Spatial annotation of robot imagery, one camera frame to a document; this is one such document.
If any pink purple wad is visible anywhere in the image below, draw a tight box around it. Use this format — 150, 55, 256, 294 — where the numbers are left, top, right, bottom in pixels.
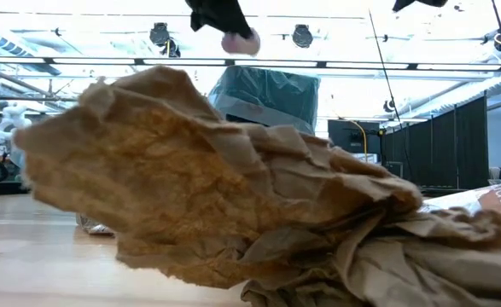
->
220, 27, 262, 57

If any blue liner bag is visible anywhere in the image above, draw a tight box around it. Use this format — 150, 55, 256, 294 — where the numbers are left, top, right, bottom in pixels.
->
208, 65, 322, 136

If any black trash bin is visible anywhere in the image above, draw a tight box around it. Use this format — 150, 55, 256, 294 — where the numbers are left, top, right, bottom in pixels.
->
223, 111, 255, 125

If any white printed paper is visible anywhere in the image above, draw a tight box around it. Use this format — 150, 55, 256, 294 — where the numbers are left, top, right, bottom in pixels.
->
419, 178, 501, 217

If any foil snack wrapper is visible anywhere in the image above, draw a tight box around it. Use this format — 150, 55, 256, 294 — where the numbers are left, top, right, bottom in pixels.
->
75, 211, 115, 237

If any large brown paper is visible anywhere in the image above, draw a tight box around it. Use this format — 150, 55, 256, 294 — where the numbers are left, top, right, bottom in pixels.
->
240, 207, 501, 307

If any black curtain partition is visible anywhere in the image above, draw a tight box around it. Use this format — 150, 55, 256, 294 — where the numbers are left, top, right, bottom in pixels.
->
381, 95, 491, 191

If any black monitor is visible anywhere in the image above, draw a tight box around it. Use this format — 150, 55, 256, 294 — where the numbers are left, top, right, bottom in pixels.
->
327, 119, 382, 155

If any long thin black cable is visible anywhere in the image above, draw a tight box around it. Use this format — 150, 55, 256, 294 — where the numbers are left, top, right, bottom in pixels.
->
367, 8, 405, 125

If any yellow cable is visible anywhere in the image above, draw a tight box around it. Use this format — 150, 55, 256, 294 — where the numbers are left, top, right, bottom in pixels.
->
347, 119, 370, 164

